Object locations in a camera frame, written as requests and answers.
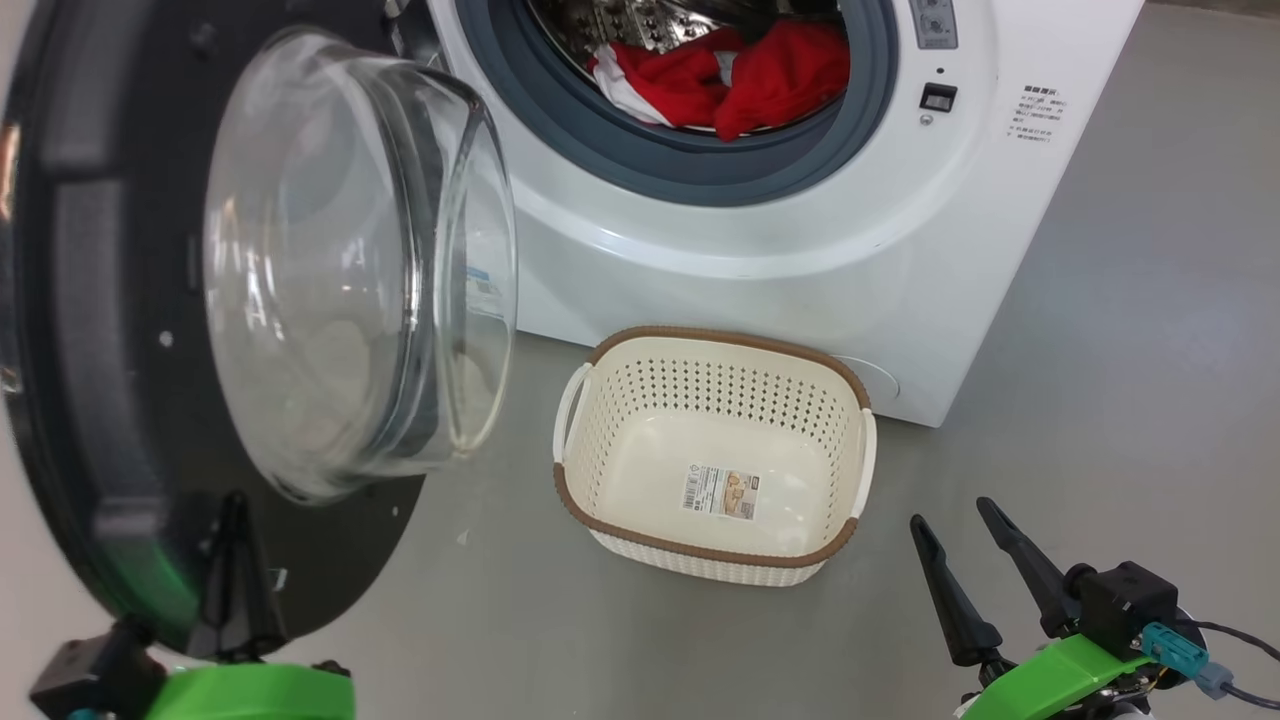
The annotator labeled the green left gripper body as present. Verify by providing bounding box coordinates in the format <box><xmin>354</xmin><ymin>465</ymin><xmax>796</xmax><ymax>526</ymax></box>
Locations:
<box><xmin>145</xmin><ymin>660</ymin><xmax>357</xmax><ymax>720</ymax></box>

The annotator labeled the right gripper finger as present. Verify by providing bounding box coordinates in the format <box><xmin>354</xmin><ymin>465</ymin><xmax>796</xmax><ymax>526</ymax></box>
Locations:
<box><xmin>909</xmin><ymin>514</ymin><xmax>1005</xmax><ymax>669</ymax></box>
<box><xmin>976</xmin><ymin>496</ymin><xmax>1081</xmax><ymax>639</ymax></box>

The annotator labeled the black cable with teal plug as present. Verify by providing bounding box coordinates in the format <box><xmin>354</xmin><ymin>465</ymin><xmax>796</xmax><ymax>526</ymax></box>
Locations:
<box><xmin>1139</xmin><ymin>619</ymin><xmax>1280</xmax><ymax>713</ymax></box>

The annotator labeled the plain red garment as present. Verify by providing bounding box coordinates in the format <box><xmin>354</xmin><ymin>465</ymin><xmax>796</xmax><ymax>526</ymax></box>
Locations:
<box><xmin>712</xmin><ymin>18</ymin><xmax>852</xmax><ymax>142</ymax></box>

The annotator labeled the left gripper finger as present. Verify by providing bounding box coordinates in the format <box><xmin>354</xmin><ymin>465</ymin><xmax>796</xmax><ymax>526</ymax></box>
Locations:
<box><xmin>224</xmin><ymin>489</ymin><xmax>290</xmax><ymax>661</ymax></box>
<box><xmin>198</xmin><ymin>538</ymin><xmax>239</xmax><ymax>658</ymax></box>

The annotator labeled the product label sticker with barcode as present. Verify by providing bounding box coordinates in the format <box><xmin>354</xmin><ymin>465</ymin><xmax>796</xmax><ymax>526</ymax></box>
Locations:
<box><xmin>681</xmin><ymin>462</ymin><xmax>762</xmax><ymax>522</ymax></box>

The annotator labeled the red garment with white trim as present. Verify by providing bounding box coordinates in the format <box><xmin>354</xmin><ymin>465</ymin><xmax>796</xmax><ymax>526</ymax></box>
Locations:
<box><xmin>588</xmin><ymin>28</ymin><xmax>746</xmax><ymax>129</ymax></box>

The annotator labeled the white front-load washing machine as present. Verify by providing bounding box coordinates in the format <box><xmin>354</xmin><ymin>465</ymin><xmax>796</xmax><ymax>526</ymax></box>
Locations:
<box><xmin>385</xmin><ymin>0</ymin><xmax>1147</xmax><ymax>430</ymax></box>

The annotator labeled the cream perforated laundry basket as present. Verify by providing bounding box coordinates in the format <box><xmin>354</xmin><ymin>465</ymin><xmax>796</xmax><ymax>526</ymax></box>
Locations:
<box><xmin>552</xmin><ymin>325</ymin><xmax>880</xmax><ymax>589</ymax></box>

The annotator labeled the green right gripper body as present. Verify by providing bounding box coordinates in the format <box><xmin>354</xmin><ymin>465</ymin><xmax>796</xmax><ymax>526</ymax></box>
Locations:
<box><xmin>983</xmin><ymin>631</ymin><xmax>1153</xmax><ymax>720</ymax></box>

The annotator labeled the dark round washer door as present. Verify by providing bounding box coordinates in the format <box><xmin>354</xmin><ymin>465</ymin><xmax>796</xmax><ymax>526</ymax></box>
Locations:
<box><xmin>0</xmin><ymin>0</ymin><xmax>521</xmax><ymax>663</ymax></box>

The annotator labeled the grey rubber door gasket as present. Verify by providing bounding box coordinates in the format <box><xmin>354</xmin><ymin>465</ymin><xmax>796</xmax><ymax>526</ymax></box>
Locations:
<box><xmin>455</xmin><ymin>0</ymin><xmax>899</xmax><ymax>209</ymax></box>

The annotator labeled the steel perforated washer drum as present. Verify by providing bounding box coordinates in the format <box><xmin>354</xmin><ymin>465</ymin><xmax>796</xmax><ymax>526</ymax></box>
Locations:
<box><xmin>528</xmin><ymin>0</ymin><xmax>841</xmax><ymax>56</ymax></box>

